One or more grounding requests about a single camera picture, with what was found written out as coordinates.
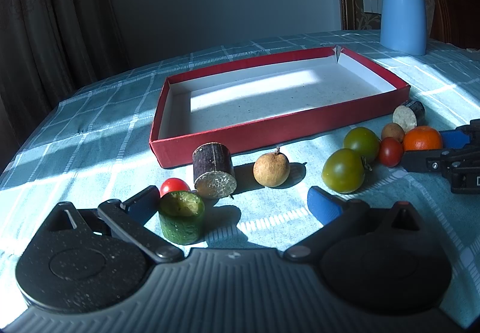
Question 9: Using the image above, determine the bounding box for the orange tangerine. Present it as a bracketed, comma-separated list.
[403, 126, 443, 152]

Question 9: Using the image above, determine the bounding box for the small dark sugarcane piece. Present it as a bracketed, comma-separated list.
[392, 100, 425, 133]

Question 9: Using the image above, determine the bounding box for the green cucumber piece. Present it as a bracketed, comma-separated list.
[158, 191, 205, 245]

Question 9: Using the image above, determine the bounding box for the cherry tomato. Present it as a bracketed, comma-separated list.
[378, 137, 404, 168]
[160, 178, 191, 197]

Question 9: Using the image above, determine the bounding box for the large green tomato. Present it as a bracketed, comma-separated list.
[321, 148, 365, 194]

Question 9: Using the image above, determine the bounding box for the small brown longan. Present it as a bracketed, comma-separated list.
[381, 123, 405, 144]

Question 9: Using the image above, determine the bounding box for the small green tomato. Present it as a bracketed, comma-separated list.
[343, 126, 380, 164]

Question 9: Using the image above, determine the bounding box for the large tan longan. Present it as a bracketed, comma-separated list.
[253, 147, 290, 187]

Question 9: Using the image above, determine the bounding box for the teal plaid tablecloth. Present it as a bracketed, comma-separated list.
[1, 30, 479, 326]

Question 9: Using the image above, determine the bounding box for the large purple sugarcane piece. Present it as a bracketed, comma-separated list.
[192, 142, 237, 199]

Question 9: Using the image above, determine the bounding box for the dark wooden chair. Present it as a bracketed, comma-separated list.
[430, 0, 480, 49]

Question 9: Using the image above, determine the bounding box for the blue electric kettle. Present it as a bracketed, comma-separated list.
[380, 0, 427, 56]

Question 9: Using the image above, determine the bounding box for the red cardboard tray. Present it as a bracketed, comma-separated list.
[149, 45, 410, 168]

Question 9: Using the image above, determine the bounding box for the grey patterned curtain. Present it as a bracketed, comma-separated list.
[1, 0, 130, 167]

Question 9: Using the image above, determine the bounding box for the white wall switch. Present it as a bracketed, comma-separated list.
[363, 0, 383, 14]

